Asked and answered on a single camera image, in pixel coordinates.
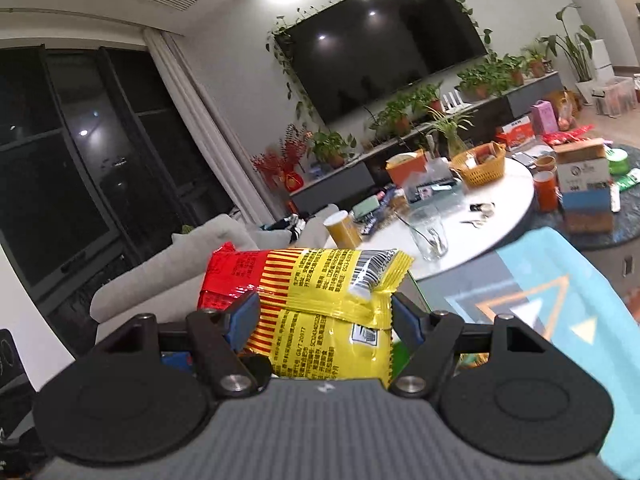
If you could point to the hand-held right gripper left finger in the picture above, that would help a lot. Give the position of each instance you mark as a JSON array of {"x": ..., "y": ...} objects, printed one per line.
[{"x": 244, "y": 319}]

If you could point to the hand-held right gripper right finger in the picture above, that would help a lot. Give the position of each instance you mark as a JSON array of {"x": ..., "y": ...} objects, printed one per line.
[{"x": 406, "y": 321}]

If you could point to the yellow red snack packet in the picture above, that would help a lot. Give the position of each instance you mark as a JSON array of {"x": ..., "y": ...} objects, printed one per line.
[{"x": 320, "y": 310}]

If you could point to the metal spoon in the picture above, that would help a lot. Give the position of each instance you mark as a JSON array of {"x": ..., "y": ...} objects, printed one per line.
[{"x": 425, "y": 235}]

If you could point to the clear drinking glass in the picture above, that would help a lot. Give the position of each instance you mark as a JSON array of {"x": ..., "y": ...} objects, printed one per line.
[{"x": 429, "y": 235}]

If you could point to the dark printed cloth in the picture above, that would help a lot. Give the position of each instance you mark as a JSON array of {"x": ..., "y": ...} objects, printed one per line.
[{"x": 282, "y": 225}]

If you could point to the grey sofa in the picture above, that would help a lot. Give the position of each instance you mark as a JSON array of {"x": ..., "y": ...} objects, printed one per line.
[{"x": 150, "y": 280}]

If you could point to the yellow jar white lid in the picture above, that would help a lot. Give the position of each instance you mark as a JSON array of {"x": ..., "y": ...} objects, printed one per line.
[{"x": 342, "y": 232}]

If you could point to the round white table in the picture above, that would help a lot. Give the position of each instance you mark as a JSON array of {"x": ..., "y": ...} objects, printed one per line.
[{"x": 480, "y": 240}]

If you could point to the bunch of keys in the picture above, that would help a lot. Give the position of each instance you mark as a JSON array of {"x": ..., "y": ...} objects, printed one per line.
[{"x": 481, "y": 210}]

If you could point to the dark television cabinet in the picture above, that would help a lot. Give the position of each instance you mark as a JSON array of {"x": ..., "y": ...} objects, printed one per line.
[{"x": 345, "y": 180}]

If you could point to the red berry plant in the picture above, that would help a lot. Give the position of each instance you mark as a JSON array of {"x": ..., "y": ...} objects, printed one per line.
[{"x": 277, "y": 160}]

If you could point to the yellow wicker basket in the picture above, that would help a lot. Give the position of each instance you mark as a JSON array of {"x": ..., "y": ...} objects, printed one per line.
[{"x": 482, "y": 170}]

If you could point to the potted green plant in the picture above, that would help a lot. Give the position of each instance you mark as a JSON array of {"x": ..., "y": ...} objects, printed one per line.
[
  {"x": 477, "y": 80},
  {"x": 536, "y": 60},
  {"x": 427, "y": 96},
  {"x": 395, "y": 115},
  {"x": 331, "y": 147},
  {"x": 515, "y": 67}
]

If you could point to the orange cup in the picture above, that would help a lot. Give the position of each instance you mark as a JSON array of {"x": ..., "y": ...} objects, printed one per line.
[{"x": 546, "y": 192}]

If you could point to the spider plant in vase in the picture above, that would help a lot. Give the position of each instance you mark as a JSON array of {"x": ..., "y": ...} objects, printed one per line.
[{"x": 450, "y": 130}]

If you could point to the white curtain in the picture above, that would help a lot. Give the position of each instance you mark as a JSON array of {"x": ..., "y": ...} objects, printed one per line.
[{"x": 200, "y": 125}]

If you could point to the brown cup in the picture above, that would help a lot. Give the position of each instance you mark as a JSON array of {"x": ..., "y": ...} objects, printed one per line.
[{"x": 546, "y": 162}]

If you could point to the blue orange box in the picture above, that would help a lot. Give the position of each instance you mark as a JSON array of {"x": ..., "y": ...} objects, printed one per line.
[{"x": 587, "y": 210}]

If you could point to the red white box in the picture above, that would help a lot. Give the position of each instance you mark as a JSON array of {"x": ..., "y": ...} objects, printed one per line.
[{"x": 517, "y": 132}]

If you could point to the white router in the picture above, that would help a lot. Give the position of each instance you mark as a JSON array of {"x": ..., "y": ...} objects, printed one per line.
[{"x": 456, "y": 102}]

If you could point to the white brown cardboard box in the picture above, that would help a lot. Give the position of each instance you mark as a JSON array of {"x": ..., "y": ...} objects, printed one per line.
[{"x": 582, "y": 172}]

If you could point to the dark glass window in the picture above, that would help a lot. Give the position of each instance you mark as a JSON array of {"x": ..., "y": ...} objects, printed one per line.
[{"x": 75, "y": 160}]

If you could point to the dark round table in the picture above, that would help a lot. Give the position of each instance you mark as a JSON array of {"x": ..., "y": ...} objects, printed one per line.
[{"x": 625, "y": 222}]

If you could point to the red snack bags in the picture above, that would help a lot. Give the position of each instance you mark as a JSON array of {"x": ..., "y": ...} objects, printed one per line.
[{"x": 567, "y": 136}]

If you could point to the pink box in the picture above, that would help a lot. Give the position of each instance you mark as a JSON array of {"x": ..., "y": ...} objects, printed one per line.
[{"x": 544, "y": 117}]

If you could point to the green packet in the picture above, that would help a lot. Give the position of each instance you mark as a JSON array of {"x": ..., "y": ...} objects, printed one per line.
[{"x": 627, "y": 180}]

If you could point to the clear plastic storage box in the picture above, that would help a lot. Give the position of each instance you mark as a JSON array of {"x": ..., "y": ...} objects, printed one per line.
[{"x": 616, "y": 95}]

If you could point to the tall leafy plant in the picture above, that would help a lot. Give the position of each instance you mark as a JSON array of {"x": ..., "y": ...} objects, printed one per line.
[{"x": 575, "y": 45}]

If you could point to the white cabinet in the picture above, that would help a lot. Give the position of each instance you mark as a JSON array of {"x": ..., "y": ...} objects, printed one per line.
[{"x": 601, "y": 60}]

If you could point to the wall television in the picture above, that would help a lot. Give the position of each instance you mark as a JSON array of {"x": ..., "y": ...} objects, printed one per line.
[{"x": 380, "y": 45}]

